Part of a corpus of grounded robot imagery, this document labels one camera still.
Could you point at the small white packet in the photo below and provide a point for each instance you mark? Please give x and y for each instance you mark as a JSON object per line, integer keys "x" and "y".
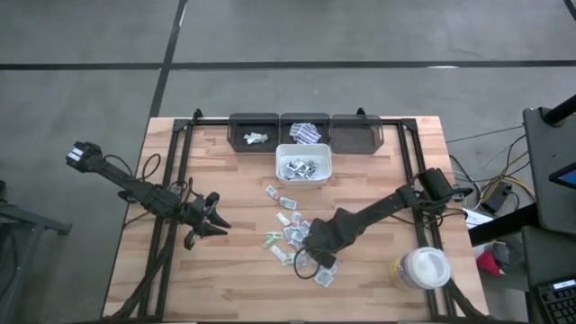
{"x": 284, "y": 173}

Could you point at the red fabric item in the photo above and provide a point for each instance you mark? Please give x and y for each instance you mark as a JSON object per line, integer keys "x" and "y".
{"x": 488, "y": 265}

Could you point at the black aluminium table frame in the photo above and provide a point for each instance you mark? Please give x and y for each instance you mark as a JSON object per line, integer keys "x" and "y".
{"x": 207, "y": 122}

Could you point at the grey fabric item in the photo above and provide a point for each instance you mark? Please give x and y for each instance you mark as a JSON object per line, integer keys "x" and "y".
{"x": 501, "y": 252}

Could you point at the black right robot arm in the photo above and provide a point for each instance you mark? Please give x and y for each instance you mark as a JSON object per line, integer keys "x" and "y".
{"x": 391, "y": 202}

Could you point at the green label packet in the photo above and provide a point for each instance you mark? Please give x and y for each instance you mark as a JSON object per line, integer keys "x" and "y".
{"x": 289, "y": 259}
{"x": 269, "y": 243}
{"x": 274, "y": 235}

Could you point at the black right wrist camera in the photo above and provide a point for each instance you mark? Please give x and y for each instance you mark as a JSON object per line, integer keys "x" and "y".
{"x": 325, "y": 259}

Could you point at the black power adapter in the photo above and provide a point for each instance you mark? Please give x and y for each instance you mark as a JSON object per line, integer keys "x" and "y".
{"x": 495, "y": 198}

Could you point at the disinfecting wipes canister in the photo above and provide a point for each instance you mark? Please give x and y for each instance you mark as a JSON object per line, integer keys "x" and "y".
{"x": 425, "y": 267}

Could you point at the white paper sheet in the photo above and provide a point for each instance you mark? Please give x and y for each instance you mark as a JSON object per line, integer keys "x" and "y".
{"x": 477, "y": 219}

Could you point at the grey metal stand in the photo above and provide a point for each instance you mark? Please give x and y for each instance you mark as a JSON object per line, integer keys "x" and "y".
{"x": 36, "y": 221}

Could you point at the monitor with blue screen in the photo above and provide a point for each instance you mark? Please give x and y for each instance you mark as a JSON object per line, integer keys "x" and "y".
{"x": 568, "y": 177}

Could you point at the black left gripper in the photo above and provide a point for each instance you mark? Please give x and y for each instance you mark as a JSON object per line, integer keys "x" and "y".
{"x": 198, "y": 216}

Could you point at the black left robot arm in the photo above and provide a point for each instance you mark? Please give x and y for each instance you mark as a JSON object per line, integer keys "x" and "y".
{"x": 117, "y": 175}

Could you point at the black side desk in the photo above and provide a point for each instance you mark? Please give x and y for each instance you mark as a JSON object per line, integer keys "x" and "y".
{"x": 540, "y": 148}

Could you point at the black pole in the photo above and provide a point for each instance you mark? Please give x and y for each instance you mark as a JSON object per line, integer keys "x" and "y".
{"x": 560, "y": 112}

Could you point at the white plastic bin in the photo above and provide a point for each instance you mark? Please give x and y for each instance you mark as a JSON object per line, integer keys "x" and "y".
{"x": 324, "y": 150}

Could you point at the grey plastic bin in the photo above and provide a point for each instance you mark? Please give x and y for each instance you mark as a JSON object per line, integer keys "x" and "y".
{"x": 357, "y": 135}
{"x": 240, "y": 128}
{"x": 285, "y": 130}

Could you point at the black keyboard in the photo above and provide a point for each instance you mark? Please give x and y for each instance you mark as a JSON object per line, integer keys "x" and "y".
{"x": 560, "y": 306}

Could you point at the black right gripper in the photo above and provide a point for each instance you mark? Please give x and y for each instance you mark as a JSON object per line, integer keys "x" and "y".
{"x": 333, "y": 231}

